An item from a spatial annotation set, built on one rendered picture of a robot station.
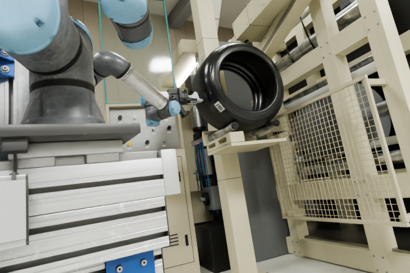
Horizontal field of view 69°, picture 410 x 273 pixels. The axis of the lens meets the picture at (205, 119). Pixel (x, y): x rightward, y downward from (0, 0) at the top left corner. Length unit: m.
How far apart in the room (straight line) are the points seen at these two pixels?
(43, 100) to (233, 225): 1.62
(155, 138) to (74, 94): 1.73
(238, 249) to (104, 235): 1.55
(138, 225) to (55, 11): 0.37
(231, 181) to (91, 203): 1.54
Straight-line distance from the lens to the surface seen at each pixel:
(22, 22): 0.49
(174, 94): 1.70
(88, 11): 5.19
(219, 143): 1.79
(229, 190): 2.01
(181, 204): 2.23
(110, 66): 1.37
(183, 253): 2.26
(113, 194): 0.56
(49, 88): 0.60
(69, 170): 0.55
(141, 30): 0.63
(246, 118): 1.72
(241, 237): 2.05
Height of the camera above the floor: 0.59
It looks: 13 degrees up
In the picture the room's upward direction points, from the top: 8 degrees counter-clockwise
